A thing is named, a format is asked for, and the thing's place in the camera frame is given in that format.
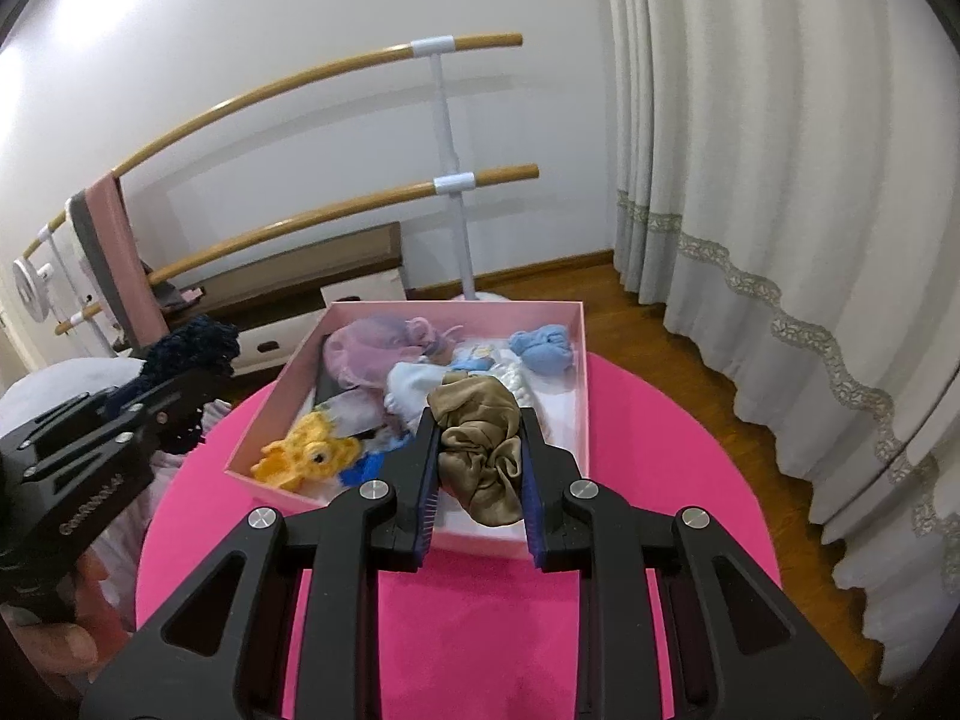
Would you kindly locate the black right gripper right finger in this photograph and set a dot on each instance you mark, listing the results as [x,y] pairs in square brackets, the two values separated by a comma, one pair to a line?
[675,618]

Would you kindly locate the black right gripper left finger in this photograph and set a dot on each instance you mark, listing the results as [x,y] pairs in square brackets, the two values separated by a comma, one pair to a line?
[283,613]

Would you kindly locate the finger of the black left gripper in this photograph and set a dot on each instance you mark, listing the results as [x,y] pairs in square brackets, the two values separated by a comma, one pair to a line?
[71,411]

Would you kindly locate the royal blue microfiber cloth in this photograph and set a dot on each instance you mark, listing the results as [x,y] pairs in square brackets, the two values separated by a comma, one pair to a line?
[369,464]

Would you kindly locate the yellow crochet item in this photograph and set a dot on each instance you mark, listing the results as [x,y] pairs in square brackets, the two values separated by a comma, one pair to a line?
[311,451]

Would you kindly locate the tan satin scrunchie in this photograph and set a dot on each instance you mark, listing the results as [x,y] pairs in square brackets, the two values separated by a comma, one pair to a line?
[480,462]

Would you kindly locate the purple sheer organza scrunchie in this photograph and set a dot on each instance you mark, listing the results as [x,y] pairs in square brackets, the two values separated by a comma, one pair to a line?
[363,352]

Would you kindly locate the navy crochet scrunchie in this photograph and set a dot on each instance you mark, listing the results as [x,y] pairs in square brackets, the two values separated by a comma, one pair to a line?
[187,359]

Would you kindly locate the person's left hand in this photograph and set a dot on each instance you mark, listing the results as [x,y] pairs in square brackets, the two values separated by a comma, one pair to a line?
[79,649]

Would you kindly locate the grey bed duvet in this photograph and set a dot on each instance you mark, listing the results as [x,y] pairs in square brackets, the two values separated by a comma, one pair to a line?
[75,404]

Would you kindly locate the lower wooden ballet bar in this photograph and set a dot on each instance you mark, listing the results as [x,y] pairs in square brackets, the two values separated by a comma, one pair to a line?
[337,211]

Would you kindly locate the wooden ballet bar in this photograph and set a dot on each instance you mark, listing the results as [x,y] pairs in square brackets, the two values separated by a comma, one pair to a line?
[315,74]
[337,211]

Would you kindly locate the dark wood low cabinet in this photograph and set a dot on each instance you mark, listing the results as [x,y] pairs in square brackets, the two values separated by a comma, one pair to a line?
[274,302]

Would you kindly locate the white printed baby sock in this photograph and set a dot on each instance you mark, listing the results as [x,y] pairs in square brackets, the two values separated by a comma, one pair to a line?
[409,383]

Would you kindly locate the white small fan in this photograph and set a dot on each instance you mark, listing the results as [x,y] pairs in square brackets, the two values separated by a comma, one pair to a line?
[32,285]

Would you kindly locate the pink cardboard box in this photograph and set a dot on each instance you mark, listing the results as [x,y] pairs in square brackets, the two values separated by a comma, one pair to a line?
[560,405]

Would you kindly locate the pink grey hanging towel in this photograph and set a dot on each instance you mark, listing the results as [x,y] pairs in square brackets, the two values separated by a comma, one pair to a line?
[98,218]

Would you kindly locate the upper wooden ballet bar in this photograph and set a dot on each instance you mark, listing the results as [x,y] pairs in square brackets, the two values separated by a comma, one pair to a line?
[315,74]

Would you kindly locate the cream lace-trimmed curtain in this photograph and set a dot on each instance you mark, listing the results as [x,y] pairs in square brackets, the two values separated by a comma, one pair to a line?
[787,190]

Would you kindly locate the white barre stand post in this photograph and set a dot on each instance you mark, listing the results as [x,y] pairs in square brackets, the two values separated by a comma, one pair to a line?
[450,165]

